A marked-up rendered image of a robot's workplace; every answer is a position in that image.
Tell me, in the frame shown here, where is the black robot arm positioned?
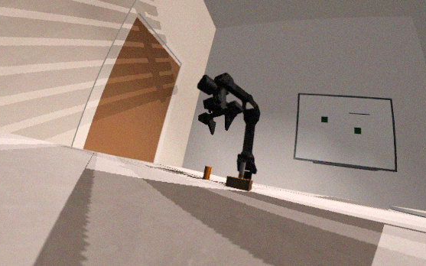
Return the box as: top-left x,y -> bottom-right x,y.
197,73 -> 260,180

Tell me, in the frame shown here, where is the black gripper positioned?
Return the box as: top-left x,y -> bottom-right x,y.
198,96 -> 243,135

